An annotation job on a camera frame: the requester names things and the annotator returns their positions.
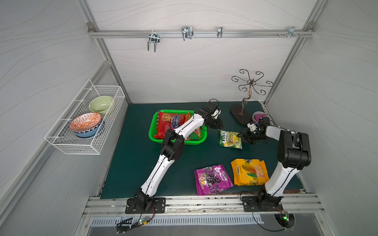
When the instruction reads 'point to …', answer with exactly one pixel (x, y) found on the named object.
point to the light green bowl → (101, 104)
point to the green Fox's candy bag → (230, 139)
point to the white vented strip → (104, 221)
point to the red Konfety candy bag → (167, 121)
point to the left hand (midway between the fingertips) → (222, 127)
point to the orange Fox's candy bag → (196, 131)
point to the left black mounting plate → (159, 206)
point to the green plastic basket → (194, 139)
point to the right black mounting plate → (250, 203)
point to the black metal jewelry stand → (240, 112)
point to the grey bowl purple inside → (258, 115)
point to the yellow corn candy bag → (249, 172)
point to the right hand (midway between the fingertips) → (240, 136)
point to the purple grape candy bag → (212, 180)
